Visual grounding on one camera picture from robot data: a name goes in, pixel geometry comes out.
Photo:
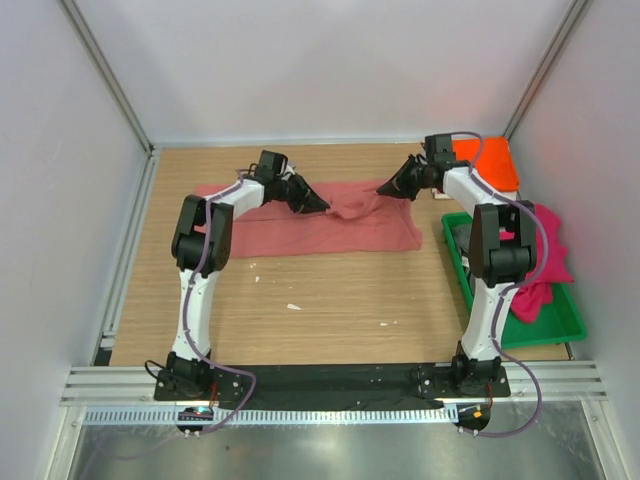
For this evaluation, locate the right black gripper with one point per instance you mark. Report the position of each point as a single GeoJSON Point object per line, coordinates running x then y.
{"type": "Point", "coordinates": [398, 186]}

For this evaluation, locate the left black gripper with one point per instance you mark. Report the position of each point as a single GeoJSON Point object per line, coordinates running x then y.
{"type": "Point", "coordinates": [307, 201]}

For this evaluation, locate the salmon pink t shirt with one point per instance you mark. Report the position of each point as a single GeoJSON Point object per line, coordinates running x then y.
{"type": "Point", "coordinates": [358, 220]}

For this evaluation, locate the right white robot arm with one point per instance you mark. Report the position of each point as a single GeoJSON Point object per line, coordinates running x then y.
{"type": "Point", "coordinates": [502, 249]}

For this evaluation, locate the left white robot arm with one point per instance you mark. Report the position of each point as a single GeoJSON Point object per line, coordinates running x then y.
{"type": "Point", "coordinates": [201, 246]}

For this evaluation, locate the grey t shirt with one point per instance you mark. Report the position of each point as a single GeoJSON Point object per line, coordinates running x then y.
{"type": "Point", "coordinates": [461, 236]}

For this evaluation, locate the folded orange t shirt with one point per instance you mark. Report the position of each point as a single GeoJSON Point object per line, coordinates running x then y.
{"type": "Point", "coordinates": [495, 164]}

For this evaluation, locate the magenta t shirt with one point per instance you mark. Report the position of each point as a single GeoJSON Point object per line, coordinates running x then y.
{"type": "Point", "coordinates": [528, 301]}

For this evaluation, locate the green plastic bin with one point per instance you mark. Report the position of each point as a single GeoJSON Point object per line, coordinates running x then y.
{"type": "Point", "coordinates": [558, 322]}

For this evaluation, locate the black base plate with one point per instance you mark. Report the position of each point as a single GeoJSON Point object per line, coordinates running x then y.
{"type": "Point", "coordinates": [330, 388]}

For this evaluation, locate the slotted cable duct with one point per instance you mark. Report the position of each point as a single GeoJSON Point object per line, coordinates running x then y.
{"type": "Point", "coordinates": [184, 416]}

